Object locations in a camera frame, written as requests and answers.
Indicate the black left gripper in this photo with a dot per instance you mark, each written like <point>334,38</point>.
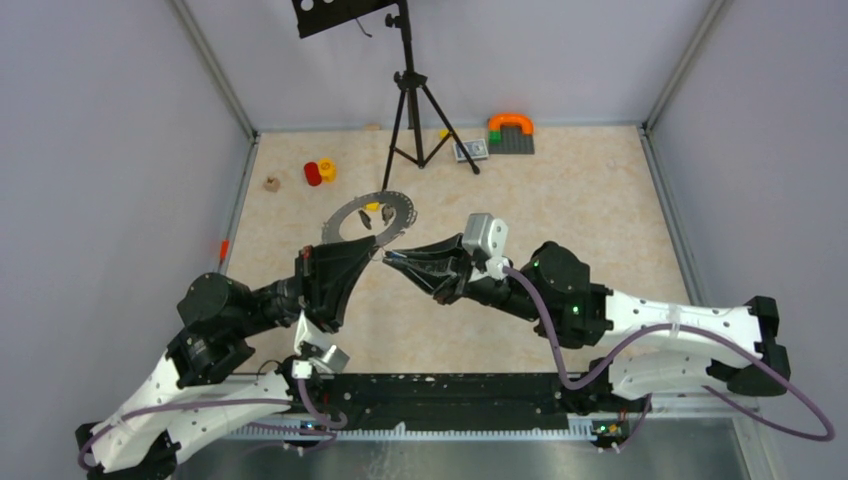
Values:
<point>325,274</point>

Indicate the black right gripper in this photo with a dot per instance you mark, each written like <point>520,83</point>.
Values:
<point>438,270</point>

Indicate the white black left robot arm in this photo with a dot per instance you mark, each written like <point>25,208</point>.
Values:
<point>173,414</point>

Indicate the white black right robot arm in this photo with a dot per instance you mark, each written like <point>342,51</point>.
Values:
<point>652,346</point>

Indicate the red plastic cylinder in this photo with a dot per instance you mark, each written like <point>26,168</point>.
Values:
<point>312,174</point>

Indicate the yellow plastic cylinder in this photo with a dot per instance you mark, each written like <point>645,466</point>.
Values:
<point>327,170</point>

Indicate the small wooden block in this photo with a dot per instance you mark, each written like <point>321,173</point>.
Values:
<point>272,184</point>

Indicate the blue playing card box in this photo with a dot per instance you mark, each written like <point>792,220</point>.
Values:
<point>477,150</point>

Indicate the green lego brick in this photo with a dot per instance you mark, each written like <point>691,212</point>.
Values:
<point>495,137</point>

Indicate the grey lego baseplate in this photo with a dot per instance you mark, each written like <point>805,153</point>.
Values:
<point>514,142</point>

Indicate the orange plastic arch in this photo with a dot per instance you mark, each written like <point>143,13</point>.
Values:
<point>508,119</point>

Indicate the black tripod stand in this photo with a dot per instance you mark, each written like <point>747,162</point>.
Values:
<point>410,82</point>

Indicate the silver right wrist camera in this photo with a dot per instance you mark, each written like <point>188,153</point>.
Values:
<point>484,240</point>

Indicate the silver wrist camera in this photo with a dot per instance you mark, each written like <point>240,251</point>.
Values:
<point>484,240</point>
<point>315,351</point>

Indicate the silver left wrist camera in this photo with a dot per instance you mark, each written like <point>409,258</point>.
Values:
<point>315,351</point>

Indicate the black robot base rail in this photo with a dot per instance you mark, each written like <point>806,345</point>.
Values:
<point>468,403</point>

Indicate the black perforated mount plate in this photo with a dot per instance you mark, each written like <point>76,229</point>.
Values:
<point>317,16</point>

